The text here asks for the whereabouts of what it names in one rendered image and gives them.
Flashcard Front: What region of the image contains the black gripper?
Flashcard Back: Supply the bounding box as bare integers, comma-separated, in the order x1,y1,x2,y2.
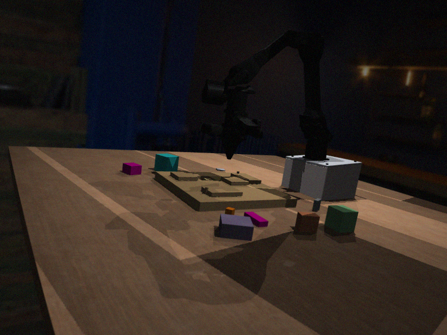
201,106,263,159

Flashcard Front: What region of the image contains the teal block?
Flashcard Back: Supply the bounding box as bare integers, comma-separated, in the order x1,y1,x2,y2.
154,154,179,172

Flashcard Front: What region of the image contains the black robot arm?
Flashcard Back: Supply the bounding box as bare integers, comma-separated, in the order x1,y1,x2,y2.
201,30,333,160

